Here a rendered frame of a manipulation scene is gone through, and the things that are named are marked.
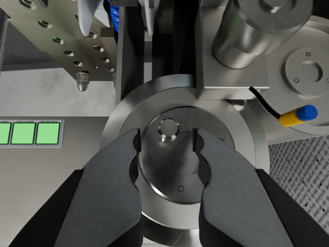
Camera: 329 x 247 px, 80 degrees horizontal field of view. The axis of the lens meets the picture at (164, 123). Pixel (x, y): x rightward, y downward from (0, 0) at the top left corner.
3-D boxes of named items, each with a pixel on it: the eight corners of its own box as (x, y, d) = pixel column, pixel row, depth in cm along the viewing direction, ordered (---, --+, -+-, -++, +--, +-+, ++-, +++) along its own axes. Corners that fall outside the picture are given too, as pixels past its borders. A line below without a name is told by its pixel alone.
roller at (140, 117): (250, 86, 17) (263, 229, 15) (197, 131, 43) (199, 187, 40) (117, 86, 17) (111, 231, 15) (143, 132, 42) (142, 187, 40)
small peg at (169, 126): (181, 136, 12) (159, 140, 12) (177, 141, 15) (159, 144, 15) (177, 115, 13) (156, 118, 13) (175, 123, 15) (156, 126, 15)
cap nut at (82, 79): (87, 72, 50) (86, 88, 50) (92, 78, 54) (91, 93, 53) (73, 72, 50) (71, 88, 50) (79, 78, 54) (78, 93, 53)
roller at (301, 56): (363, 14, 20) (390, 135, 17) (249, 97, 45) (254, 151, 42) (242, 12, 19) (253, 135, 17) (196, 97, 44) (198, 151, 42)
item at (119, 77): (127, -57, 22) (120, 105, 18) (144, 56, 45) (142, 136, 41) (122, -57, 22) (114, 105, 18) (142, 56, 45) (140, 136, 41)
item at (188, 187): (193, 228, 14) (117, 155, 15) (189, 219, 16) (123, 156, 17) (256, 149, 15) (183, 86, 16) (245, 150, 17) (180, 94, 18)
